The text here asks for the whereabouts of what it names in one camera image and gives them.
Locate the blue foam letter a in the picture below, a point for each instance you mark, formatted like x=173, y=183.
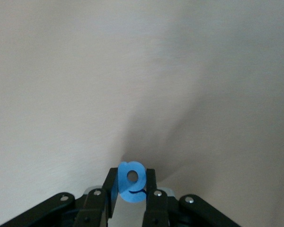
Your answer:
x=125, y=179

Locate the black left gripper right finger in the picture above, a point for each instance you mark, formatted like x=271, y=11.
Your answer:
x=161, y=210

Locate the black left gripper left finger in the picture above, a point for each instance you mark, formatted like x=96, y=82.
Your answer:
x=94, y=208

